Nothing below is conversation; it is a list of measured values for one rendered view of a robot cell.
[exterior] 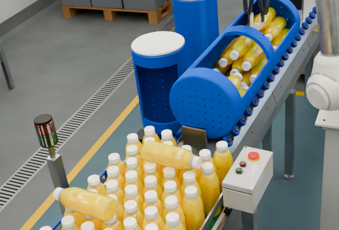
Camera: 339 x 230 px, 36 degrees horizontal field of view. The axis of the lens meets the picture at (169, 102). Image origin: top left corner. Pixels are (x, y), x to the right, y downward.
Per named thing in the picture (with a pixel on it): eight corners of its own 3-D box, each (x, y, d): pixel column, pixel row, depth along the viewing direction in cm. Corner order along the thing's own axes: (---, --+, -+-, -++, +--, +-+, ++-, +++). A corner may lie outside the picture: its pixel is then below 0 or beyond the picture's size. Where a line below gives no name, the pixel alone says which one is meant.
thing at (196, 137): (210, 154, 200) (208, 127, 194) (207, 158, 198) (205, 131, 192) (186, 149, 205) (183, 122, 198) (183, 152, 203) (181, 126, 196)
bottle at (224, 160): (220, 180, 191) (217, 139, 181) (237, 185, 188) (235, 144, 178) (211, 192, 186) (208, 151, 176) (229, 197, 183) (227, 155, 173)
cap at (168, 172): (173, 168, 171) (172, 164, 170) (177, 175, 167) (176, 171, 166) (162, 172, 170) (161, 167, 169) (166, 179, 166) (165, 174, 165)
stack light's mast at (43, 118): (65, 153, 181) (55, 115, 173) (54, 163, 177) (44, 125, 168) (51, 149, 184) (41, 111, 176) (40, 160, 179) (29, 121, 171)
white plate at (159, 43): (126, 37, 276) (127, 39, 277) (136, 58, 253) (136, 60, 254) (176, 27, 281) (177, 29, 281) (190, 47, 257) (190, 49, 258)
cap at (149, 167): (153, 173, 169) (152, 169, 168) (142, 171, 171) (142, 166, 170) (158, 166, 172) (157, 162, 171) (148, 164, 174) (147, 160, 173)
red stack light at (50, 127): (59, 127, 176) (56, 117, 173) (47, 137, 171) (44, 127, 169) (44, 123, 178) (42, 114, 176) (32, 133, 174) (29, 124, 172)
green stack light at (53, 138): (62, 138, 178) (59, 127, 176) (50, 150, 173) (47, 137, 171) (48, 135, 181) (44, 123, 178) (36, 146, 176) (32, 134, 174)
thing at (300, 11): (303, 19, 298) (303, -6, 290) (301, 22, 295) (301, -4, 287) (286, 18, 303) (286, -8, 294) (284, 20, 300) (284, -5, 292)
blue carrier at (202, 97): (299, 48, 264) (302, -5, 248) (237, 146, 200) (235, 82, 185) (246, 41, 276) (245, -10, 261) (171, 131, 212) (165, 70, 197)
